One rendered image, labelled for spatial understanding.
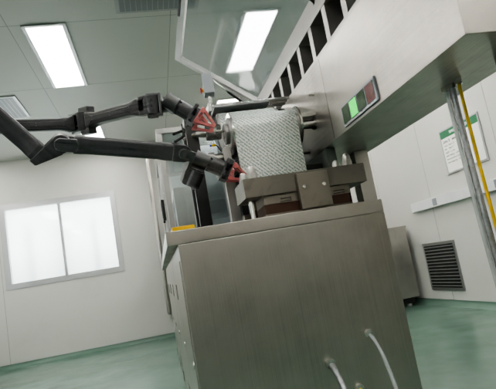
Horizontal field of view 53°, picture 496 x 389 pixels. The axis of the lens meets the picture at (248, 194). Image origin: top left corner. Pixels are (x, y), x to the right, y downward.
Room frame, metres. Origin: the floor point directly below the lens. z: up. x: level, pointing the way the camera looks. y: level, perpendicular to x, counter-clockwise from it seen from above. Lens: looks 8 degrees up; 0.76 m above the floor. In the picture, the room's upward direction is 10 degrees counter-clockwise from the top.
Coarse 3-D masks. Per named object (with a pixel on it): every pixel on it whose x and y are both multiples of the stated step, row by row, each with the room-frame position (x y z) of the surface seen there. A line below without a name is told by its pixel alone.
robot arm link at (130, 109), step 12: (144, 96) 1.68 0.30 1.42; (156, 96) 1.69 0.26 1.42; (84, 108) 1.88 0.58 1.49; (108, 108) 1.80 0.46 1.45; (120, 108) 1.76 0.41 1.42; (132, 108) 1.72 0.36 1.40; (144, 108) 1.69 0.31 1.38; (156, 108) 1.69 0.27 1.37; (96, 120) 1.85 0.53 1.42; (108, 120) 1.82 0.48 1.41; (84, 132) 1.90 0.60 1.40; (96, 132) 1.91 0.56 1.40
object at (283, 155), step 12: (240, 144) 1.69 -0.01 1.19; (252, 144) 1.70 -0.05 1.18; (264, 144) 1.71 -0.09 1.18; (276, 144) 1.72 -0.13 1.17; (288, 144) 1.72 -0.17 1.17; (300, 144) 1.73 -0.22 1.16; (240, 156) 1.69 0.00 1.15; (252, 156) 1.70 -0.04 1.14; (264, 156) 1.71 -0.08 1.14; (276, 156) 1.71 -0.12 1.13; (288, 156) 1.72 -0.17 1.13; (300, 156) 1.73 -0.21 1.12; (264, 168) 1.70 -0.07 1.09; (276, 168) 1.71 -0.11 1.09; (288, 168) 1.72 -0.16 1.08; (300, 168) 1.73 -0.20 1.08
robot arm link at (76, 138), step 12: (60, 144) 1.44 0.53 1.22; (72, 144) 1.45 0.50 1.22; (84, 144) 1.49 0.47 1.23; (96, 144) 1.50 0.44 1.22; (108, 144) 1.52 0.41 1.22; (120, 144) 1.53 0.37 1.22; (132, 144) 1.54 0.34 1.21; (144, 144) 1.56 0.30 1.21; (156, 144) 1.57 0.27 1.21; (168, 144) 1.58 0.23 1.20; (180, 144) 1.60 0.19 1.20; (120, 156) 1.55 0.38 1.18; (132, 156) 1.56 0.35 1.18; (144, 156) 1.57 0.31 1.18; (156, 156) 1.58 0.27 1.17; (168, 156) 1.59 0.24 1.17
